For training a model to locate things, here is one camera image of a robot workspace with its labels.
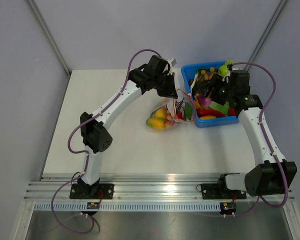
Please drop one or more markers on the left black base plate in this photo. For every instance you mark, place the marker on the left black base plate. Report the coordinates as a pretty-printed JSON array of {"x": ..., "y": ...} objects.
[{"x": 102, "y": 191}]

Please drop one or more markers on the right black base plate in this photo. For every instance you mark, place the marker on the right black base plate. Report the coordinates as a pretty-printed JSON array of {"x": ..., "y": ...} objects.
[{"x": 211, "y": 191}]

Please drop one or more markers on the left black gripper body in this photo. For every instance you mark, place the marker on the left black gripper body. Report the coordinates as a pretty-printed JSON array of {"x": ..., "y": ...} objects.
[{"x": 161, "y": 84}]

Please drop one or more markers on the green toy apple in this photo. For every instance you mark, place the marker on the green toy apple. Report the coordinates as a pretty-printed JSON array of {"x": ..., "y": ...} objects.
[{"x": 224, "y": 70}]

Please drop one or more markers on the blue plastic bin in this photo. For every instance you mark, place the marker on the blue plastic bin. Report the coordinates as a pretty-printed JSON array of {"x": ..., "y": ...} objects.
[{"x": 188, "y": 72}]

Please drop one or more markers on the red toy chili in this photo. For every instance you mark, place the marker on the red toy chili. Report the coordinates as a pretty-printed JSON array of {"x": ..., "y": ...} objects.
[{"x": 210, "y": 112}]

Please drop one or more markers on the clear zip top bag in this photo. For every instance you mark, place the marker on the clear zip top bag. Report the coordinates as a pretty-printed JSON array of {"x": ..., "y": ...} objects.
[{"x": 169, "y": 123}]

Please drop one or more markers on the white slotted cable duct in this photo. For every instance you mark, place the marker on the white slotted cable duct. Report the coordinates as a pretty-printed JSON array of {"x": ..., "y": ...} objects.
[{"x": 140, "y": 206}]

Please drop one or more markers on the right aluminium frame post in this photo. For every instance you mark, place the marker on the right aluminium frame post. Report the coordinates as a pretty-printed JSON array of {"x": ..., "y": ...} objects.
[{"x": 269, "y": 27}]

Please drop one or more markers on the aluminium mounting rail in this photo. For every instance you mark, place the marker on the aluminium mounting rail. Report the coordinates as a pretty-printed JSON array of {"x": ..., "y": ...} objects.
[{"x": 156, "y": 187}]

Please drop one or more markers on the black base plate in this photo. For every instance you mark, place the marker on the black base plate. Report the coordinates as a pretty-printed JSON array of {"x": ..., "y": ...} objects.
[
  {"x": 211, "y": 191},
  {"x": 102, "y": 191}
]

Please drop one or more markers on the purple toy onion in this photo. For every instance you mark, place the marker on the purple toy onion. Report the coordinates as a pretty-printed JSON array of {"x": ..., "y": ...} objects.
[{"x": 204, "y": 101}]

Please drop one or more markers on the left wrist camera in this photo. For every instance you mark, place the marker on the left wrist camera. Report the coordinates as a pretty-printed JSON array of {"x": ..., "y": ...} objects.
[{"x": 172, "y": 62}]

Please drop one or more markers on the aluminium frame post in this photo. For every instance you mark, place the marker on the aluminium frame post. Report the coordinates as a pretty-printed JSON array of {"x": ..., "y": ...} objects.
[
  {"x": 39, "y": 18},
  {"x": 269, "y": 27}
]

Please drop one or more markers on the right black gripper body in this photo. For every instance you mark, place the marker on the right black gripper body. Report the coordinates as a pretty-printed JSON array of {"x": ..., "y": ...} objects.
[{"x": 223, "y": 92}]

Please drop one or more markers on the brown longan toy bunch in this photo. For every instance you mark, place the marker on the brown longan toy bunch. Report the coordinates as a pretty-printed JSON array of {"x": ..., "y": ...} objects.
[{"x": 207, "y": 74}]

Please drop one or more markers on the yellow toy mango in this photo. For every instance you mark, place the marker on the yellow toy mango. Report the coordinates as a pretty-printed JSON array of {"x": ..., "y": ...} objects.
[{"x": 156, "y": 123}]

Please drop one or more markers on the yellow toy lemon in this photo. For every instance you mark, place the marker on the yellow toy lemon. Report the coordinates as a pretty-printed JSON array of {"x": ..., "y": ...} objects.
[{"x": 160, "y": 113}]

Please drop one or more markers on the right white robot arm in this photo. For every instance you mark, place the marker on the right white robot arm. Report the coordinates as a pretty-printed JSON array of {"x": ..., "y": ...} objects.
[{"x": 272, "y": 173}]

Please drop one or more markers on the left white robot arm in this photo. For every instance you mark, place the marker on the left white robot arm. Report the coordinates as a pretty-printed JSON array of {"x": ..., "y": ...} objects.
[{"x": 95, "y": 130}]

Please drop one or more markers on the green toy cabbage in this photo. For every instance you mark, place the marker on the green toy cabbage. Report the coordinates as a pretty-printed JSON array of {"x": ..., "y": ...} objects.
[{"x": 224, "y": 109}]

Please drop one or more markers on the left aluminium frame post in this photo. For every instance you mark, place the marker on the left aluminium frame post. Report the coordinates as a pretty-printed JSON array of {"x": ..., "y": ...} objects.
[{"x": 39, "y": 18}]

